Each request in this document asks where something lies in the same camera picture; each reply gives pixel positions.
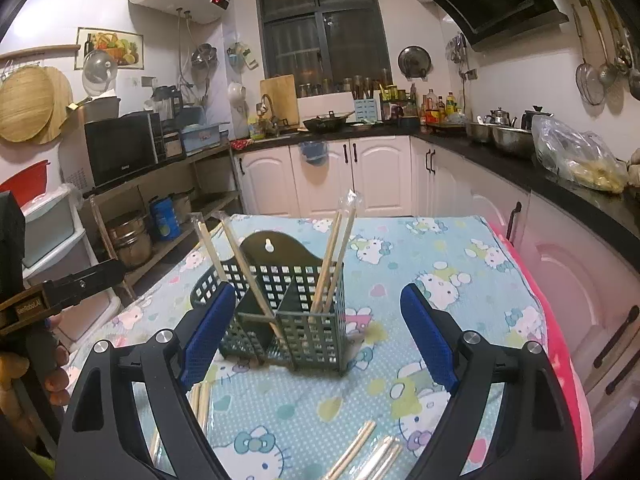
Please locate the steel pot on shelf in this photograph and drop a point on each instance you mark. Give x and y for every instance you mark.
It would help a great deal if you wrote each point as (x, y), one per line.
(130, 238)

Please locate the dark kitchen window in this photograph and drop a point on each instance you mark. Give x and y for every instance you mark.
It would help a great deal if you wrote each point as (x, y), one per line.
(322, 43)

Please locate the black wok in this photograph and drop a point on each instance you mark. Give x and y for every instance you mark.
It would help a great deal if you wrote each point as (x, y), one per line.
(328, 123)

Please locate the black microwave oven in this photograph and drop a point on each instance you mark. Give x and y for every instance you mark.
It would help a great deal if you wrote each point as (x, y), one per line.
(124, 145)

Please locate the wrapped chopsticks on table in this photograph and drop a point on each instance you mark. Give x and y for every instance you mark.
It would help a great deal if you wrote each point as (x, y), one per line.
(367, 457)

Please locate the hanging pot lid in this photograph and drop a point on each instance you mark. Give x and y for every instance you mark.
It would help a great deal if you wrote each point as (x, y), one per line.
(414, 62)

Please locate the steel mixing bowl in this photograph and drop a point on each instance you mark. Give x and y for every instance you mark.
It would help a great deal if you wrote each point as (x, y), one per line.
(514, 141)

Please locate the fruit picture frame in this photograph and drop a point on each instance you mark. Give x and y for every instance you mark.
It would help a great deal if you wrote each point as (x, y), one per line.
(127, 48)

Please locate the clear plastic food bag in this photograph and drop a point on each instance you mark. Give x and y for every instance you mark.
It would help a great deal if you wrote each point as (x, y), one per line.
(579, 157)

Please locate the blue canister on shelf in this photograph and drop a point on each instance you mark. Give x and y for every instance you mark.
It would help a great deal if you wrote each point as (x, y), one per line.
(165, 219)

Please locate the chopsticks compartment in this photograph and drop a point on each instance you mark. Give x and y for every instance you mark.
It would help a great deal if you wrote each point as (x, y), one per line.
(330, 272)
(206, 240)

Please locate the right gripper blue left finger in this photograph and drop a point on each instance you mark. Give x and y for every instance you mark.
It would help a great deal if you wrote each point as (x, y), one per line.
(200, 333)

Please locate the dark green utensil basket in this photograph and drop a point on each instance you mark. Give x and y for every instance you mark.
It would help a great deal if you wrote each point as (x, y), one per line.
(288, 273)

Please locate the person's left hand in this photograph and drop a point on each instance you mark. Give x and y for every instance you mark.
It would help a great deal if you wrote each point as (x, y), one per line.
(46, 380)

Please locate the round bamboo board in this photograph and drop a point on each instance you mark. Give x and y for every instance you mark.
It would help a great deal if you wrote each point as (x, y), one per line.
(34, 103)

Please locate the hanging wire strainer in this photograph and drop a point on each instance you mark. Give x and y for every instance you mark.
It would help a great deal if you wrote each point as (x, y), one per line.
(587, 80)

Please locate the Hello Kitty blue tablecloth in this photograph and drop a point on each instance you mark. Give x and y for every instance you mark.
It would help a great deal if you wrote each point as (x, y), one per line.
(266, 422)

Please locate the chopsticks pair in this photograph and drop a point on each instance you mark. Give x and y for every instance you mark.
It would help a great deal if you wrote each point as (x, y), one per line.
(198, 400)

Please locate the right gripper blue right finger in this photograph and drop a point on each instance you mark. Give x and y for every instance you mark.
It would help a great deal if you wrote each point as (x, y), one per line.
(435, 334)

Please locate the red plastic basin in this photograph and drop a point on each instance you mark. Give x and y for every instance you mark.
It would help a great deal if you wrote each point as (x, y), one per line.
(27, 184)

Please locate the wooden cutting board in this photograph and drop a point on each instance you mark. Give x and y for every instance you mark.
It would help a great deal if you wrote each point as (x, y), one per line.
(282, 92)

